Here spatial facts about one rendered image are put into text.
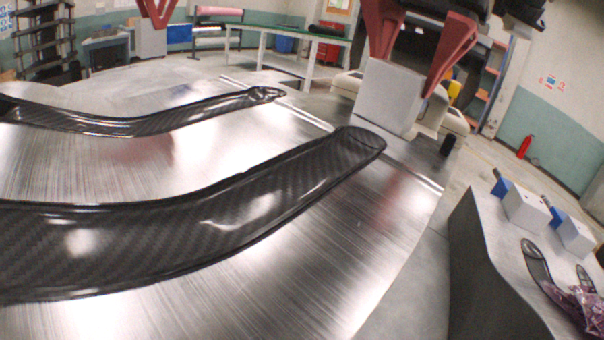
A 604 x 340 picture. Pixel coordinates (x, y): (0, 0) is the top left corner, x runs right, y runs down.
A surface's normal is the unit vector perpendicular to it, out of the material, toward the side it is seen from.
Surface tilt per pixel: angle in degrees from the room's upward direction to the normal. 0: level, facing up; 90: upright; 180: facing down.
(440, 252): 0
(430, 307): 0
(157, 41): 90
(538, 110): 90
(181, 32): 90
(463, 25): 111
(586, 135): 90
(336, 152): 7
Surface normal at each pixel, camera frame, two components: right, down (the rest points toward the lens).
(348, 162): 0.03, -0.85
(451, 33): -0.71, 0.58
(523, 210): -0.43, 0.46
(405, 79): -0.69, 0.32
